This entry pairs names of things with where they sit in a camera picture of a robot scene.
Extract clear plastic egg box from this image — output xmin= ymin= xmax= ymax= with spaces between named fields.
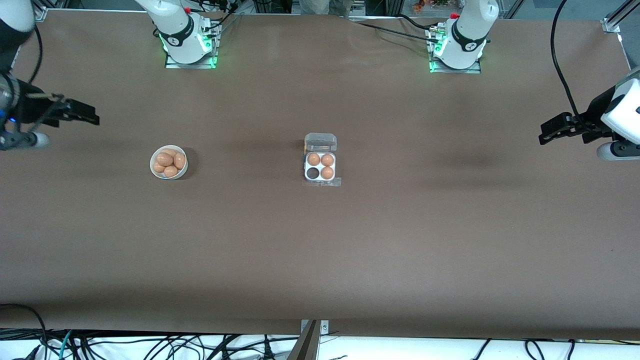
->
xmin=303 ymin=132 xmax=342 ymax=188

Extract white bowl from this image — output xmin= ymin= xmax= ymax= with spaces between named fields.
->
xmin=149 ymin=144 xmax=189 ymax=180

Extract beige trousers of person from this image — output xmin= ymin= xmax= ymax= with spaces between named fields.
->
xmin=299 ymin=0 xmax=354 ymax=19

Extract brown table cover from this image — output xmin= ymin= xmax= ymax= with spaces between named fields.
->
xmin=0 ymin=9 xmax=640 ymax=342

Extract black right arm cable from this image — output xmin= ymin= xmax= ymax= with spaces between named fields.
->
xmin=27 ymin=25 xmax=44 ymax=86

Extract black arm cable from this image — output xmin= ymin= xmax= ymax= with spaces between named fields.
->
xmin=550 ymin=0 xmax=585 ymax=124
xmin=27 ymin=25 xmax=44 ymax=86

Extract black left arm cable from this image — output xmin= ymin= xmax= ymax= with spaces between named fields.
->
xmin=550 ymin=0 xmax=585 ymax=124

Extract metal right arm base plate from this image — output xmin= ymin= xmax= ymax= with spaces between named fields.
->
xmin=164 ymin=20 xmax=222 ymax=70

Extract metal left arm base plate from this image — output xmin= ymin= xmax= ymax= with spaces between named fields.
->
xmin=428 ymin=26 xmax=483 ymax=75

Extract teal cable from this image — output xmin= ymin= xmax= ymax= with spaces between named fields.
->
xmin=58 ymin=330 xmax=74 ymax=360

